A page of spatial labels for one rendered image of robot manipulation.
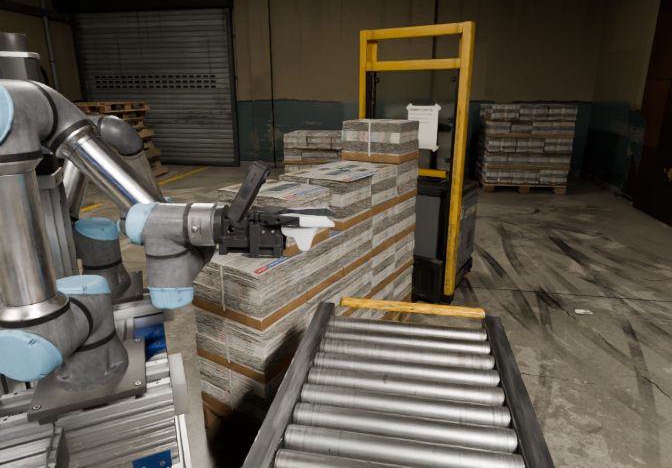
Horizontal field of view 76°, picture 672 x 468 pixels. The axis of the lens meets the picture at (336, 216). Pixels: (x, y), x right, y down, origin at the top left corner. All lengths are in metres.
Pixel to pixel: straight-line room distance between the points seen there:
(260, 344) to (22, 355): 0.91
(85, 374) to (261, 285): 0.67
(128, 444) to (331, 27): 8.00
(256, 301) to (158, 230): 0.88
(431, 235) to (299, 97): 5.95
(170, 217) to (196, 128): 8.73
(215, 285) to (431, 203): 1.85
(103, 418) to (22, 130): 0.66
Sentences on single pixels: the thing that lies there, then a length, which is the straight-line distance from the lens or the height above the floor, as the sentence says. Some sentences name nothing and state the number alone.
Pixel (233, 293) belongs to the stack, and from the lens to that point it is 1.69.
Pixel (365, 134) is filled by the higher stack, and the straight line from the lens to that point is 2.53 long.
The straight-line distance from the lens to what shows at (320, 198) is 1.79.
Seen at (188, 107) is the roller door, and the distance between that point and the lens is 9.53.
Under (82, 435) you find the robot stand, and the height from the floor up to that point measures 0.70.
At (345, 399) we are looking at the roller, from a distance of 1.04.
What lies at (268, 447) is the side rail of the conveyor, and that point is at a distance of 0.93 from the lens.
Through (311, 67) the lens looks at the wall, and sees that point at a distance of 8.67.
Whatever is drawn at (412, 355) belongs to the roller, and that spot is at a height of 0.79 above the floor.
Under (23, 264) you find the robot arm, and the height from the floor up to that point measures 1.15.
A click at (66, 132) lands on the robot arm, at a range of 0.97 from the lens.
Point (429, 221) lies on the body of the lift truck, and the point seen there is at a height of 0.56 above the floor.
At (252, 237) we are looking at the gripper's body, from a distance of 0.75.
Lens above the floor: 1.44
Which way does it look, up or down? 16 degrees down
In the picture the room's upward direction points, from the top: straight up
